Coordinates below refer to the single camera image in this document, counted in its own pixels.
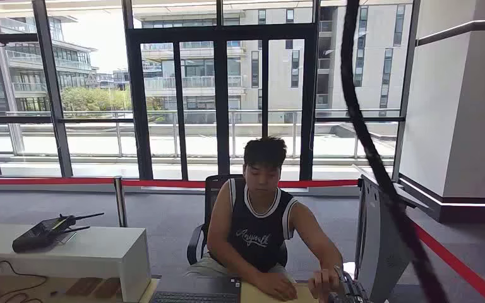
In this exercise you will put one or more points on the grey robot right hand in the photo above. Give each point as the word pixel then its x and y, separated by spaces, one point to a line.
pixel 351 290

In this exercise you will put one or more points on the person's right hand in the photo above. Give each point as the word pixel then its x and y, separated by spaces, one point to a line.
pixel 278 288

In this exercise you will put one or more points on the person's left hand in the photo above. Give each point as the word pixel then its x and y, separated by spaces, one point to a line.
pixel 324 284

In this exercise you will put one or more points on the person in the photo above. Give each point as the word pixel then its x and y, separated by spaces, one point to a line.
pixel 255 234

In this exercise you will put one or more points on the grey monitor on stand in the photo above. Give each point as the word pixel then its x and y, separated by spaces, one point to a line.
pixel 376 242

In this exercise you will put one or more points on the dark grey laptop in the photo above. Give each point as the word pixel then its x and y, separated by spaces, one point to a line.
pixel 192 288

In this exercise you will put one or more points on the short red barrier belt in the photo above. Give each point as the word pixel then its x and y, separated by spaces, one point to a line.
pixel 456 265

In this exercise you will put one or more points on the black office chair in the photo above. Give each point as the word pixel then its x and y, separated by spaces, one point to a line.
pixel 213 192

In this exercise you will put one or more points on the white low cabinet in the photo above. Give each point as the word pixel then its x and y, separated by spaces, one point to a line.
pixel 96 251

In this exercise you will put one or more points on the black framed glass door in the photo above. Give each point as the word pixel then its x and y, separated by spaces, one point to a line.
pixel 221 104

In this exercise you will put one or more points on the metal balcony railing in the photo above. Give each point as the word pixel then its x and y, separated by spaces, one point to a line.
pixel 163 113

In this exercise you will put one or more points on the clear acrylic stand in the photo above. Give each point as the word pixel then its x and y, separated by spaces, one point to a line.
pixel 66 238

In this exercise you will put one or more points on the long red barrier belt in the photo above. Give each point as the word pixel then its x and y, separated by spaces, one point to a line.
pixel 58 181

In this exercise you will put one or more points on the black router with antennas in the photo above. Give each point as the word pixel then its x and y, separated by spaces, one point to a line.
pixel 37 236

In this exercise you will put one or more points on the silver stanchion post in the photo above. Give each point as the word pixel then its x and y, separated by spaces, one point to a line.
pixel 120 205

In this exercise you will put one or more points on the dark wall handrail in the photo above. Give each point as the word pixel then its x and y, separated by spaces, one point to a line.
pixel 464 29

